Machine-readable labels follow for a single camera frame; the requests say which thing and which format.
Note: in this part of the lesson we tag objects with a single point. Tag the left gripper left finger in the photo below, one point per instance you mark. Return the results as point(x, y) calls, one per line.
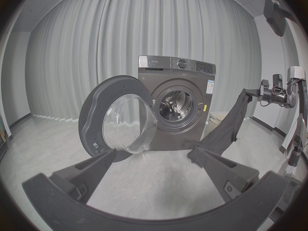
point(86, 172)

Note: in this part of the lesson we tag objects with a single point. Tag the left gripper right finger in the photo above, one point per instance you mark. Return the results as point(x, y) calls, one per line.
point(225, 174)

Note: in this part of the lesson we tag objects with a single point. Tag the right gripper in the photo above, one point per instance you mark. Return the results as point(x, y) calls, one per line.
point(270, 97)

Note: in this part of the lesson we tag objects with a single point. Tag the dark grey garment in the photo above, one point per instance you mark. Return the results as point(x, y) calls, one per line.
point(231, 126)

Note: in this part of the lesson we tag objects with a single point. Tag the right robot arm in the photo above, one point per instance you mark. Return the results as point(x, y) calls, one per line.
point(294, 74)

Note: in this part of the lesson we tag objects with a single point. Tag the cream laundry basket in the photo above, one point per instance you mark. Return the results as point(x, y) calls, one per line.
point(216, 119)

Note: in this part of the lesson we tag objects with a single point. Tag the washing machine door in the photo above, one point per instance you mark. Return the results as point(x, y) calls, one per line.
point(96, 119)

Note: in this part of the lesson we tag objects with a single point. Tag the grey washing machine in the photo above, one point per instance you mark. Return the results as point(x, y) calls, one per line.
point(179, 133)

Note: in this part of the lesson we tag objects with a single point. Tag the black garment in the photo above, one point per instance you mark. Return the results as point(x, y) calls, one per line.
point(172, 116)

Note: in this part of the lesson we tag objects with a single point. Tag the white curtain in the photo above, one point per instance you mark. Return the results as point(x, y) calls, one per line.
point(96, 44)

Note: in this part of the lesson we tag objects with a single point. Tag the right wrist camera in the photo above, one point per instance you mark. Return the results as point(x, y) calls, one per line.
point(277, 80)

